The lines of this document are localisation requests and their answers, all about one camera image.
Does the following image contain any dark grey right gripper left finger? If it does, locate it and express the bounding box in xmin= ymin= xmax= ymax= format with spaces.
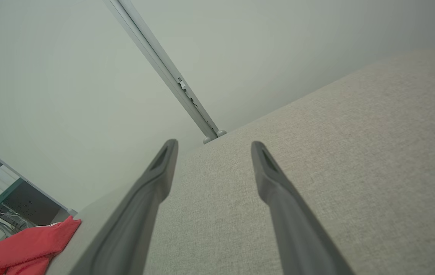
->
xmin=70 ymin=139 xmax=179 ymax=275

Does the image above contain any red garment with white hem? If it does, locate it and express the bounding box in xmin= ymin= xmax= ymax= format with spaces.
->
xmin=0 ymin=216 xmax=82 ymax=275

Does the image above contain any thin grey partition post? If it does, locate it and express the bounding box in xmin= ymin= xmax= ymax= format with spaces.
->
xmin=0 ymin=137 xmax=78 ymax=217

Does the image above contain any grey partition post with round feet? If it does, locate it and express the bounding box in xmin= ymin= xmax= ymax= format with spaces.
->
xmin=103 ymin=0 xmax=227 ymax=145

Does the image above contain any dark desk panel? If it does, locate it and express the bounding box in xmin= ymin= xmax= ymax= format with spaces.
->
xmin=2 ymin=180 xmax=64 ymax=226

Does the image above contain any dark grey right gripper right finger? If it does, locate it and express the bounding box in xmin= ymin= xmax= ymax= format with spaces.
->
xmin=251 ymin=141 xmax=355 ymax=275

